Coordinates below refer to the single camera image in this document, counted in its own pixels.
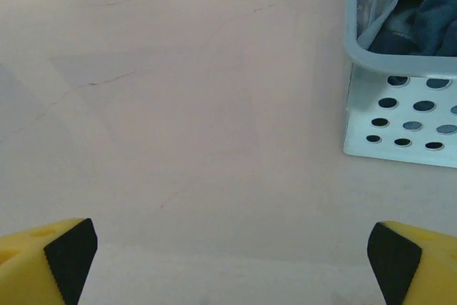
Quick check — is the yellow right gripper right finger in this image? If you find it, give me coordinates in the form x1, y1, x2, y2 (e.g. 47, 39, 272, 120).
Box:
367, 221, 457, 305

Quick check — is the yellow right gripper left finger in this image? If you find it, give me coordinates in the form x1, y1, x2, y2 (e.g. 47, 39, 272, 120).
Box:
0, 217, 98, 305

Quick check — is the light blue perforated plastic basket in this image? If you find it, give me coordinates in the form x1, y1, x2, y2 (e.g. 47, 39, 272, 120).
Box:
342, 0, 457, 169

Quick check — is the crumpled blue t-shirt pile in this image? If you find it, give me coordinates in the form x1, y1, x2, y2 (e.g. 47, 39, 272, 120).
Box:
367, 0, 457, 58

